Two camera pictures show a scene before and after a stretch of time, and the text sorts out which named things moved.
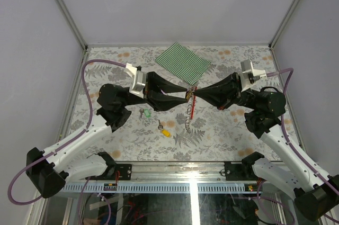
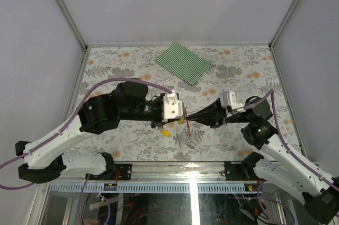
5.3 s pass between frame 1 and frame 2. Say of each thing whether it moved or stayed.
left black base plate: stayed
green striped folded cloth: stayed
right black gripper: moved
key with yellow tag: stayed
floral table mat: stayed
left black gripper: moved
